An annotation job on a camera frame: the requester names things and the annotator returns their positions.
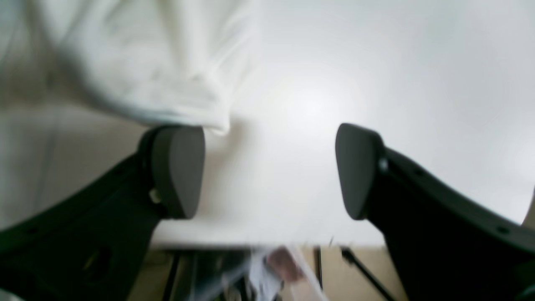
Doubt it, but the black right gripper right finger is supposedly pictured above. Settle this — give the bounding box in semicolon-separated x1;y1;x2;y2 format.
336;123;535;301

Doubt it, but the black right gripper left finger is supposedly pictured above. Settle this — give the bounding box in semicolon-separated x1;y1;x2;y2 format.
0;126;206;301

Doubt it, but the black tripod leg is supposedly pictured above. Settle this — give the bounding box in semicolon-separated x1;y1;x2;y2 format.
341;247;395;301

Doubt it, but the clear plastic storage bin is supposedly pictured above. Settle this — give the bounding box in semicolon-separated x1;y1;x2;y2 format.
172;246;328;301

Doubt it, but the white t-shirt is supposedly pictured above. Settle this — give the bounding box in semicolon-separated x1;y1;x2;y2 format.
1;0;257;230

